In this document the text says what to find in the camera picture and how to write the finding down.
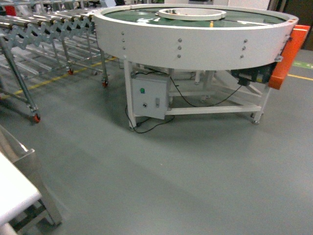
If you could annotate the white electrical control box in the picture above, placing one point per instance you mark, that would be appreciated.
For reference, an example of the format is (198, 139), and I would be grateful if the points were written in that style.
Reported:
(151, 95)

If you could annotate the white round conveyor table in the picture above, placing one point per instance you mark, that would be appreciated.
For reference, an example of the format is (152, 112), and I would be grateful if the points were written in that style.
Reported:
(219, 58)

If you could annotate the orange motor guard cover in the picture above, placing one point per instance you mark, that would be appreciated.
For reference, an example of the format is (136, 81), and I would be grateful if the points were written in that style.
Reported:
(293, 45)

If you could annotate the expandable steel roller conveyor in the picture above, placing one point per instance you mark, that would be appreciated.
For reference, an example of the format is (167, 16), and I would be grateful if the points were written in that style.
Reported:
(35, 45)

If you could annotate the steel table leg frame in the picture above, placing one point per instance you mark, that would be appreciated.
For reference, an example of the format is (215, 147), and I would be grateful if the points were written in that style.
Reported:
(26, 161)

